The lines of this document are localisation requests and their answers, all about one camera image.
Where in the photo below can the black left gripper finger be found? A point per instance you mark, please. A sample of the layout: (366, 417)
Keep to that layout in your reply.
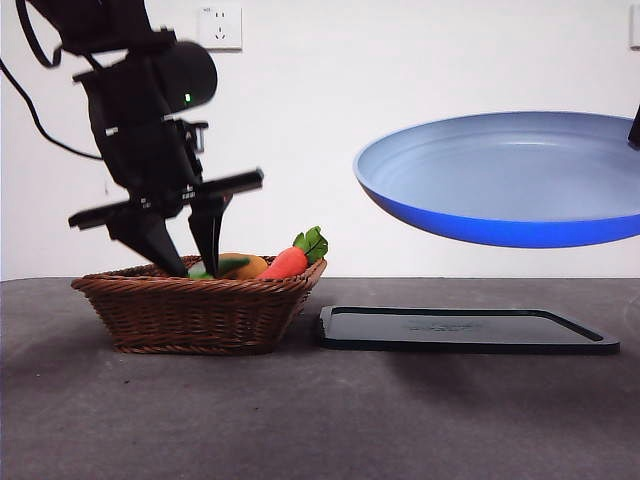
(207, 235)
(155, 245)

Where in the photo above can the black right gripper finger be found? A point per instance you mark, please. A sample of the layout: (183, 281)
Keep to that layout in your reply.
(635, 130)

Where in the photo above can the green pepper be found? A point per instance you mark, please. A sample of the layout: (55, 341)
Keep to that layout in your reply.
(199, 274)

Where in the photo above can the blue round plate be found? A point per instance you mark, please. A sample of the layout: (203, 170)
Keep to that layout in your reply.
(500, 165)

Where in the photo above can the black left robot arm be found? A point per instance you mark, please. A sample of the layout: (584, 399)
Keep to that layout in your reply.
(190, 75)

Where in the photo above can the yellow-brown potato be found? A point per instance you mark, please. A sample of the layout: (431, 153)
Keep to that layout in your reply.
(252, 270)

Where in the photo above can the brown wicker basket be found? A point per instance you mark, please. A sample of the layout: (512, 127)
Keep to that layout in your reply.
(200, 315)

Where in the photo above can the orange carrot with green leaves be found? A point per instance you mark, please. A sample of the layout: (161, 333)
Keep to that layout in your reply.
(287, 262)

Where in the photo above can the black rectangular tray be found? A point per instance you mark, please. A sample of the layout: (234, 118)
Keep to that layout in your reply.
(450, 330)

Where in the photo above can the white wall plate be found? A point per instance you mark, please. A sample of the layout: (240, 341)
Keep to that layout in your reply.
(635, 27)

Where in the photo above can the white wall socket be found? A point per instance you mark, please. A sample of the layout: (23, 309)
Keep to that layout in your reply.
(227, 25)

